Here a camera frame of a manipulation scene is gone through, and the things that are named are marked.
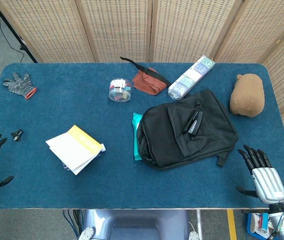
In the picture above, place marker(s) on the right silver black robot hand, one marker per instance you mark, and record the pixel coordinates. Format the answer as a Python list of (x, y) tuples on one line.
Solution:
[(269, 183)]

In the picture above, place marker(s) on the yellow white booklet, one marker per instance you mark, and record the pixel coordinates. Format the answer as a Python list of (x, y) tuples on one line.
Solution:
[(71, 150)]

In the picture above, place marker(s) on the black backpack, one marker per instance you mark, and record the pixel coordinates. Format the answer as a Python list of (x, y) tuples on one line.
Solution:
[(181, 130)]

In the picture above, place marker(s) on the black binder clip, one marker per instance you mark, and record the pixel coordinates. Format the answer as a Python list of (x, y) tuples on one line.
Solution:
[(17, 135)]

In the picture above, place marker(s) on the blue box of packets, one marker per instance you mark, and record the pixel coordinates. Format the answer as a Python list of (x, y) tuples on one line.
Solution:
[(257, 223)]

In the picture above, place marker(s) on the grey striped work glove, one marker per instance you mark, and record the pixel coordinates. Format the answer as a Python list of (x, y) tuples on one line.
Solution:
[(16, 85)]

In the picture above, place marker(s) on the white table leg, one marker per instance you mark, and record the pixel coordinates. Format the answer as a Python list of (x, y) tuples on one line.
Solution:
[(199, 223)]

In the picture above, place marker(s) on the brown plush toy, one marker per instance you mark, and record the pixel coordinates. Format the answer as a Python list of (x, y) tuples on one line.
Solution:
[(248, 96)]

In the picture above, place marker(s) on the black tripod stand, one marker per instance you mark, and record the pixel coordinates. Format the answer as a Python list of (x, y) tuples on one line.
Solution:
[(14, 32)]

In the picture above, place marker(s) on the long box of cups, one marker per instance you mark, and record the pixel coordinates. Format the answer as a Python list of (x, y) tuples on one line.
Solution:
[(191, 77)]

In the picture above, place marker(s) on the blue-grey robot torso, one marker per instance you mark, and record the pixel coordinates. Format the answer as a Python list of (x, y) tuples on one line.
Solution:
[(136, 225)]

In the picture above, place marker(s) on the teal wet wipes pack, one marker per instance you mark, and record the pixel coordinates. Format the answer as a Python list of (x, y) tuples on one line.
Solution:
[(135, 140)]

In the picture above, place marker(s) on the clear jar of clips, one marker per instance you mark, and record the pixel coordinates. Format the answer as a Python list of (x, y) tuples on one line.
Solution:
[(119, 91)]

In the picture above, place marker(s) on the rust brown cloth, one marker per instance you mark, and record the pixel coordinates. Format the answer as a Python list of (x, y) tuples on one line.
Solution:
[(148, 82)]

